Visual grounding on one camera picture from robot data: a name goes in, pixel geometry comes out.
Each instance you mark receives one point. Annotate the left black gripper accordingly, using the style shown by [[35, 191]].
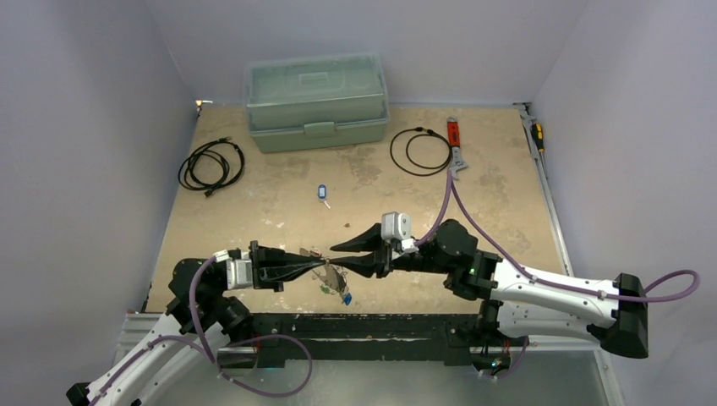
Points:
[[270, 266]]

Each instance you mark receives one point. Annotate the yellow black screwdriver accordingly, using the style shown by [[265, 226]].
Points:
[[538, 137]]

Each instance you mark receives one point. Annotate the green plastic toolbox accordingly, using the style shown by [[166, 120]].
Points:
[[316, 102]]

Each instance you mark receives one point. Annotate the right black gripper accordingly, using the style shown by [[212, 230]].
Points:
[[384, 255]]

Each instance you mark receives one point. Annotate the metal keyring with keys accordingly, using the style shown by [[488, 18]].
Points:
[[333, 280]]

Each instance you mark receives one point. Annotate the red handled adjustable wrench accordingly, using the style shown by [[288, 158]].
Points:
[[453, 134]]

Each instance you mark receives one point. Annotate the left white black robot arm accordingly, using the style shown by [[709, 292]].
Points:
[[180, 334]]

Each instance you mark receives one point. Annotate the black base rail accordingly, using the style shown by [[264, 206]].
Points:
[[451, 339]]

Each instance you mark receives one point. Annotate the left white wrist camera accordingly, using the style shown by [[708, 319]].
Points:
[[239, 268]]

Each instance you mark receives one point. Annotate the key with blue tag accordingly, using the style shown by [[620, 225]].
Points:
[[322, 194]]

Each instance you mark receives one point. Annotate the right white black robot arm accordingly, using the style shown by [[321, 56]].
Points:
[[515, 303]]

